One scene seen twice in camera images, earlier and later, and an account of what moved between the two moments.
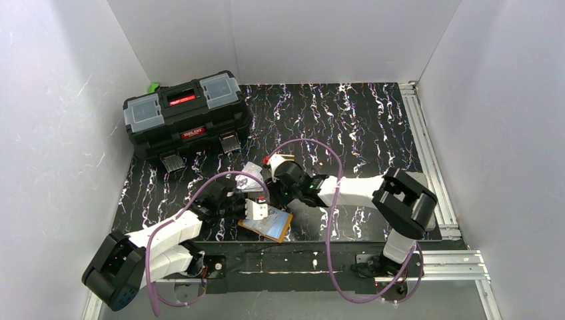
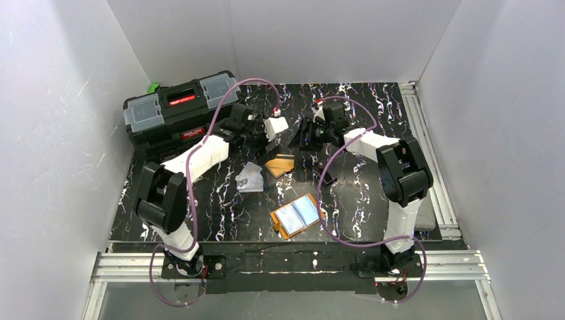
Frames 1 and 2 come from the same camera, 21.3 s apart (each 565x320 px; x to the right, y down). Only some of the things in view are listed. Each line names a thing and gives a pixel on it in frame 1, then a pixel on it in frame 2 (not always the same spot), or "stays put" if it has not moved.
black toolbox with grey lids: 188,120 stays put
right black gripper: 271,185 → 306,134
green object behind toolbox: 152,88 stays put
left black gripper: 240,205 → 259,137
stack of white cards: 246,183 stays put
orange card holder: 274,227 → 292,217
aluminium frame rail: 453,265 stays put
